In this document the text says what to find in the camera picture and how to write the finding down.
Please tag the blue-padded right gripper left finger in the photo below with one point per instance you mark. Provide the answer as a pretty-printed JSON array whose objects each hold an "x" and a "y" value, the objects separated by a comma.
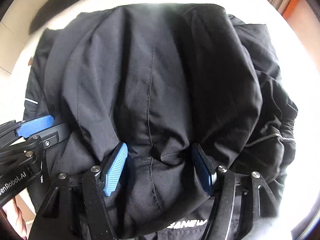
[{"x": 76, "y": 203}]

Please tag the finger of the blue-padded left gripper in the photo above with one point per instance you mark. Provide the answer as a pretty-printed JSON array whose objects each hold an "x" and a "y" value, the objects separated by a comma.
[
  {"x": 28, "y": 128},
  {"x": 52, "y": 136}
]

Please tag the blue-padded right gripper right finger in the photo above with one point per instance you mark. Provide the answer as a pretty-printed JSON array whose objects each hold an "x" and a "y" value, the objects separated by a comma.
[{"x": 244, "y": 206}]

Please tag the black hooded jacket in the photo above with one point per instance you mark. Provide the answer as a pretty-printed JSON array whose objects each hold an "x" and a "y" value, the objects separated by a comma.
[{"x": 160, "y": 78}]

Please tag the person's left hand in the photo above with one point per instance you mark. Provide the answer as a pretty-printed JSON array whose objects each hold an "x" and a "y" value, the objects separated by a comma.
[{"x": 14, "y": 217}]

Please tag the white wardrobe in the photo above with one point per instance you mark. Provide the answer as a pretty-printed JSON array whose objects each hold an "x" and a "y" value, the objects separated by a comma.
[{"x": 15, "y": 32}]

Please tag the floral quilted bedspread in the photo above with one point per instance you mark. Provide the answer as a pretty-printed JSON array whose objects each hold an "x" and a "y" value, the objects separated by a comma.
[{"x": 298, "y": 207}]

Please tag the orange curtain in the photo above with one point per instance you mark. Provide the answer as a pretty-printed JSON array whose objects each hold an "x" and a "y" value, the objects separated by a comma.
[{"x": 289, "y": 9}]

